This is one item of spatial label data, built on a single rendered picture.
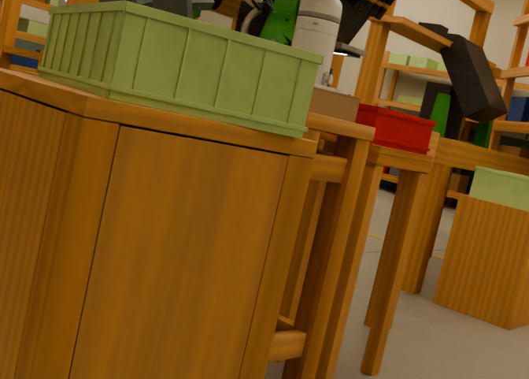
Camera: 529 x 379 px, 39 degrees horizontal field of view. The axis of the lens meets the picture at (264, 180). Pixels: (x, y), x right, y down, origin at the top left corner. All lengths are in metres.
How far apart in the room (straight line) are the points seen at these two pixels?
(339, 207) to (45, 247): 0.99
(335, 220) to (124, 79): 0.95
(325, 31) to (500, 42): 10.24
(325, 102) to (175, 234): 0.74
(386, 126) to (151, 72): 1.23
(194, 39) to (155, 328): 0.54
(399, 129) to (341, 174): 0.47
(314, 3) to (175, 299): 0.97
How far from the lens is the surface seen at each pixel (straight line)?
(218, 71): 1.39
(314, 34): 2.05
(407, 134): 2.52
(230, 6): 3.21
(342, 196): 2.09
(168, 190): 1.36
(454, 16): 12.64
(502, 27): 12.28
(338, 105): 2.03
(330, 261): 2.11
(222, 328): 1.52
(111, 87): 1.32
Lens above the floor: 0.83
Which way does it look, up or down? 5 degrees down
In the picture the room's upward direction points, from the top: 13 degrees clockwise
